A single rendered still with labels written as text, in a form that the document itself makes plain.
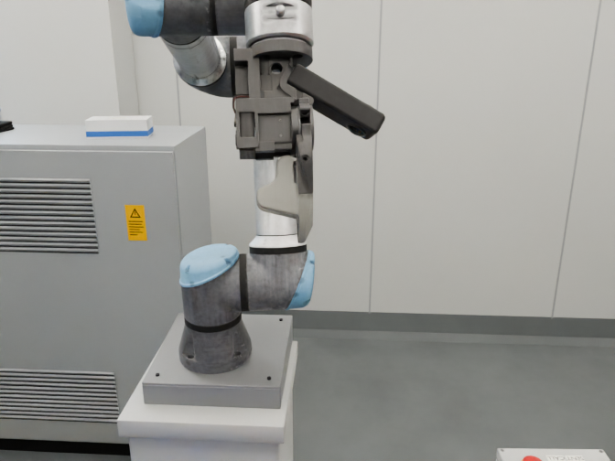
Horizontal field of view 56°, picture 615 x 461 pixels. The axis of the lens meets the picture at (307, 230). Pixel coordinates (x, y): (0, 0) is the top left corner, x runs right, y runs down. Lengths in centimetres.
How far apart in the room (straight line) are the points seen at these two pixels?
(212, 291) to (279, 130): 56
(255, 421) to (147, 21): 73
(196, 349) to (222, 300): 12
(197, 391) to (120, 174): 128
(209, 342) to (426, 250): 258
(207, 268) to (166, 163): 117
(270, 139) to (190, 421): 69
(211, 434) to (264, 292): 28
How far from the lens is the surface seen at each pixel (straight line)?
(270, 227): 111
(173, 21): 77
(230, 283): 111
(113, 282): 246
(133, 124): 242
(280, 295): 112
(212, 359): 117
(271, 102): 61
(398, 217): 352
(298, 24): 64
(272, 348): 125
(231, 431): 115
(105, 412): 279
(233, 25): 76
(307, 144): 59
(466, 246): 365
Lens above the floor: 184
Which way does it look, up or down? 19 degrees down
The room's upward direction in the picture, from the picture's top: straight up
